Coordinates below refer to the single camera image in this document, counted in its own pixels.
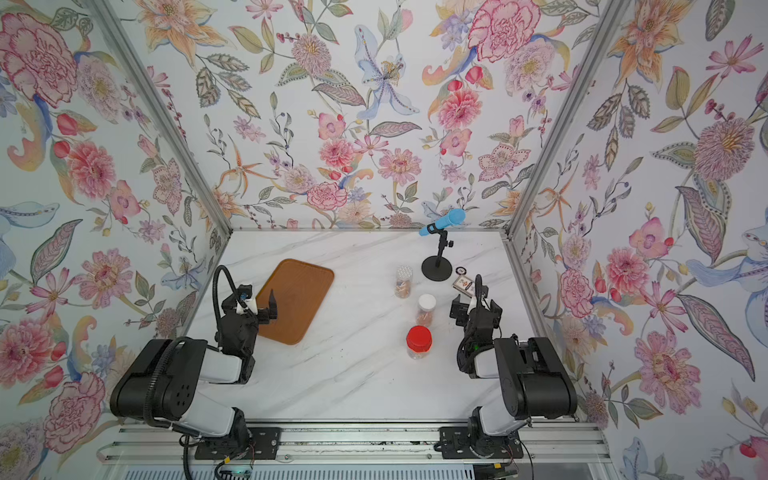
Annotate clear patterned lid jar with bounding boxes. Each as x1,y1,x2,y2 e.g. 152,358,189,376
395,265,413,299

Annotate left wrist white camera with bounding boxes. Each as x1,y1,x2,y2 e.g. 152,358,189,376
237,297,258,315

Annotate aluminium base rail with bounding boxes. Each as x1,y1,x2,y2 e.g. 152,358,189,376
95,419,613,480

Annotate small keychain card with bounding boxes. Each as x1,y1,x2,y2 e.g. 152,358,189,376
452,266,475,298

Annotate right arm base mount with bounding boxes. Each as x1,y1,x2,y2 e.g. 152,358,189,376
433,426,524,461

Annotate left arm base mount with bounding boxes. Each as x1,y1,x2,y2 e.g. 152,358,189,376
194,427,282,461

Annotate red lid jar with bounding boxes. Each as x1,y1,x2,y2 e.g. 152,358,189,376
406,325,433,359

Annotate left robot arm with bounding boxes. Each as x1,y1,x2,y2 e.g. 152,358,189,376
110,285,278,454

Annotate white lid candy jar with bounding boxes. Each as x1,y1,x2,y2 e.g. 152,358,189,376
416,294,437,327

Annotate blue microphone on stand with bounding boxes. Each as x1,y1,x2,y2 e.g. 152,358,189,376
419,209,466,282

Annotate brown wooden tray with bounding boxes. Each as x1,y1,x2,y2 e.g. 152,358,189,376
256,259,335,345

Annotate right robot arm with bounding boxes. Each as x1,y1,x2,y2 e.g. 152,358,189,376
450,275,578,455

